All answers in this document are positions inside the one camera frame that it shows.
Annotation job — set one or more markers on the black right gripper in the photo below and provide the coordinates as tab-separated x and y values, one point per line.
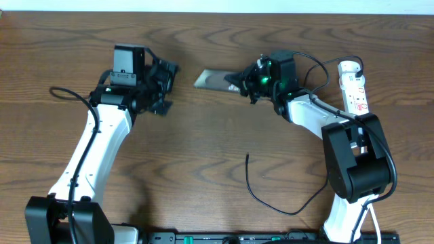
243	78

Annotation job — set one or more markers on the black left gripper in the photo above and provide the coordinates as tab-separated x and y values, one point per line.
167	76

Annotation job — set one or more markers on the Galaxy S25 Ultra smartphone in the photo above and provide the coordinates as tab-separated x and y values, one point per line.
214	80

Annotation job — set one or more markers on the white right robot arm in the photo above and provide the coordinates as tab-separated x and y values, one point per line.
359	165

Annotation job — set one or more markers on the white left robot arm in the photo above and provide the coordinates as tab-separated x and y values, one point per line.
72	210

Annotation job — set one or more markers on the white USB charger adapter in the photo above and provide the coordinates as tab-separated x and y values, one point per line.
349	69

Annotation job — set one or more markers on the white surge protector power strip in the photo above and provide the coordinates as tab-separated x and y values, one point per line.
354	94

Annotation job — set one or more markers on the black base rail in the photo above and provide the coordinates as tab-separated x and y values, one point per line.
294	236

